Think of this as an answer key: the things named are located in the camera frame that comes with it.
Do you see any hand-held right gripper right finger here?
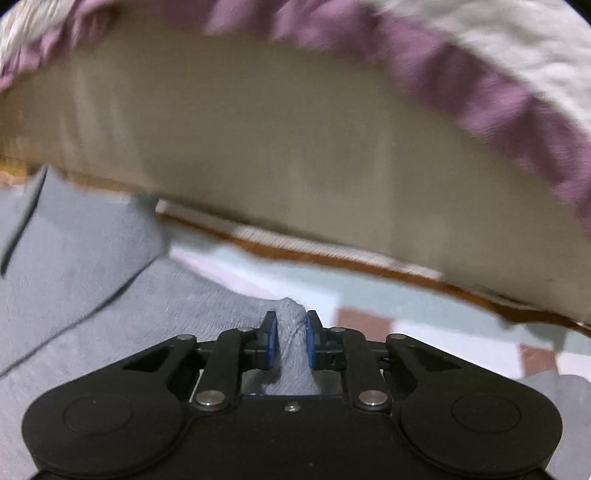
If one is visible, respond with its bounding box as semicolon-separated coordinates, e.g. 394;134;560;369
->
305;310;462;411

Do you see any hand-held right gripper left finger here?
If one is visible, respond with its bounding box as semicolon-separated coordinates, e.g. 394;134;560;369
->
122;310;279;411

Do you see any grey knit sweater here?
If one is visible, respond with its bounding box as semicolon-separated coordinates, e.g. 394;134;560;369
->
0;166;591;480

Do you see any checkered mat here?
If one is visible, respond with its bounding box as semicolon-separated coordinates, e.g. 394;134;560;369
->
157;198;591;384

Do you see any floral quilted bedspread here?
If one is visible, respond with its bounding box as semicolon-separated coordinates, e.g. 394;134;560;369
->
0;0;591;232

